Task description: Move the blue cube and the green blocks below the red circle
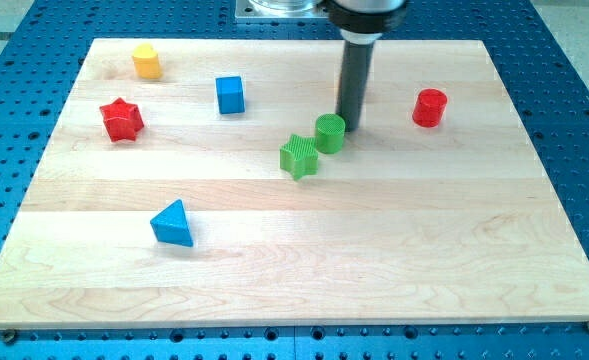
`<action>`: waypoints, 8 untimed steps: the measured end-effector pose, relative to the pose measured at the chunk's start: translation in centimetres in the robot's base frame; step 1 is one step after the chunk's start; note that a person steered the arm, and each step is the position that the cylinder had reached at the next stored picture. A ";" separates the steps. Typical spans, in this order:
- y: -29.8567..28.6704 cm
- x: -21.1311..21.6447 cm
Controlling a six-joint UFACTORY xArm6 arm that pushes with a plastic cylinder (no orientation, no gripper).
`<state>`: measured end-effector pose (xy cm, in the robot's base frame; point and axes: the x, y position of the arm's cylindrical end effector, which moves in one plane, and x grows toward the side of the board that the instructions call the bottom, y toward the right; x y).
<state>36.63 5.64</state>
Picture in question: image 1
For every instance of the blue cube block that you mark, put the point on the blue cube block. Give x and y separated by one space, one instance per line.
230 95

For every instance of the green star block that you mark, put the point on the green star block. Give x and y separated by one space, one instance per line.
299 157

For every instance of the green cylinder block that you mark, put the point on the green cylinder block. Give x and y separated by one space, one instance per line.
329 133

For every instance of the light wooden board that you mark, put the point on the light wooden board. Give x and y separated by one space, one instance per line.
455 224

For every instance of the blue triangle block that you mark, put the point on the blue triangle block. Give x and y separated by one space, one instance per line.
171 225

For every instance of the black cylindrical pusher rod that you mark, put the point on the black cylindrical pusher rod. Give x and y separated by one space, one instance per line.
355 65

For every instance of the red cylinder block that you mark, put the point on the red cylinder block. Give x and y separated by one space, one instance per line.
429 107

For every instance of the red star block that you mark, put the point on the red star block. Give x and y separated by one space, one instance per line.
122 120

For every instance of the left board clamp screw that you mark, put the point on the left board clamp screw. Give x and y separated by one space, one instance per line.
9 336

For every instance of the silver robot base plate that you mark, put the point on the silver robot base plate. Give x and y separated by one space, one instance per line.
279 9

